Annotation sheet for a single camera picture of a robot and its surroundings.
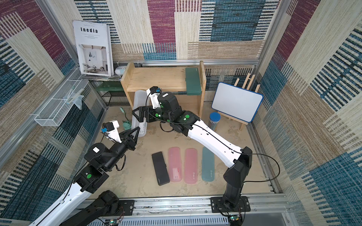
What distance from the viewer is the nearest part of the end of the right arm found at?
1.68 ft

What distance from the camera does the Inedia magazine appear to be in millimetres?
758

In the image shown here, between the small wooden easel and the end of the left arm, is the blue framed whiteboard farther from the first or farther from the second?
the end of the left arm

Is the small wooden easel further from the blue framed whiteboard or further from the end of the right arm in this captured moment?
the end of the right arm

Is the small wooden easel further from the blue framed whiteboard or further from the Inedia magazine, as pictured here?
the Inedia magazine
